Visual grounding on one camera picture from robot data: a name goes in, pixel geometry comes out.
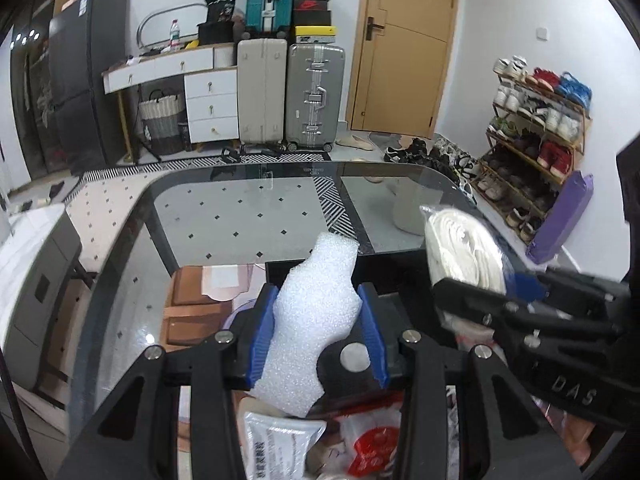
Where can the black paper bag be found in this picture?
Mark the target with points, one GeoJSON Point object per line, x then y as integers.
{"type": "Point", "coordinates": [219, 11]}

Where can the wooden door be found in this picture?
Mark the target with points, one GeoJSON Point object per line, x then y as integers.
{"type": "Point", "coordinates": [401, 58]}

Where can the purple rolled mat bag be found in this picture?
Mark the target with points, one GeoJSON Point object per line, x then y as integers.
{"type": "Point", "coordinates": [563, 216]}

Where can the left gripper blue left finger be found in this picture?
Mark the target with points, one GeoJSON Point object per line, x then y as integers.
{"type": "Point", "coordinates": [261, 333]}

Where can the white green printed pouch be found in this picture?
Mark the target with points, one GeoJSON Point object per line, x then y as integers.
{"type": "Point", "coordinates": [276, 447]}

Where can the dark glass cabinet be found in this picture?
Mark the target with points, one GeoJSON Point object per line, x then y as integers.
{"type": "Point", "coordinates": [31, 91]}

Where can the anime print desk mat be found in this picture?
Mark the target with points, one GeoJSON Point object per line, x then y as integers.
{"type": "Point", "coordinates": [190, 316]}

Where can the beige suitcase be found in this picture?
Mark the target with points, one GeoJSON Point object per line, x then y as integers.
{"type": "Point", "coordinates": [260, 81]}

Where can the wooden shoe rack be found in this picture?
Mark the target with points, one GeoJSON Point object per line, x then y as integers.
{"type": "Point", "coordinates": [536, 139]}

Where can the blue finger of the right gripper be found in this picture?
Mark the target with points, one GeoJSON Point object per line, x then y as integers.
{"type": "Point", "coordinates": [524, 286]}

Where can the silver aluminium suitcase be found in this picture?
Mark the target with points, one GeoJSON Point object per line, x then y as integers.
{"type": "Point", "coordinates": [313, 96]}

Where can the grey white side cabinet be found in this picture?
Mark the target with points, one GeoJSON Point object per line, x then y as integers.
{"type": "Point", "coordinates": [37, 261]}

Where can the stacked shoe boxes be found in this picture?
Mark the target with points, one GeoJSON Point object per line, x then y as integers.
{"type": "Point", "coordinates": [312, 22]}

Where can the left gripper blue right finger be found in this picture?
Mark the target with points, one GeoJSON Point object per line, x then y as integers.
{"type": "Point", "coordinates": [371, 319]}

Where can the woven laundry basket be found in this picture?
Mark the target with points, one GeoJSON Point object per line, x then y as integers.
{"type": "Point", "coordinates": [162, 116]}

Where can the black refrigerator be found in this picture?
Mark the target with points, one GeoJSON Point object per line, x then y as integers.
{"type": "Point", "coordinates": [85, 40]}

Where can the white desk with drawers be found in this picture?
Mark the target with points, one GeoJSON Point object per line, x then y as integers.
{"type": "Point", "coordinates": [207, 78]}

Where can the red white snack bag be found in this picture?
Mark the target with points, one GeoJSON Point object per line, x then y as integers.
{"type": "Point", "coordinates": [370, 434]}

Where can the plastic water bottle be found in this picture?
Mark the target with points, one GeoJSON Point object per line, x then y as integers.
{"type": "Point", "coordinates": [174, 35]}

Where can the white foam piece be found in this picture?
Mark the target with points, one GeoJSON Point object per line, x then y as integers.
{"type": "Point", "coordinates": [316, 306]}

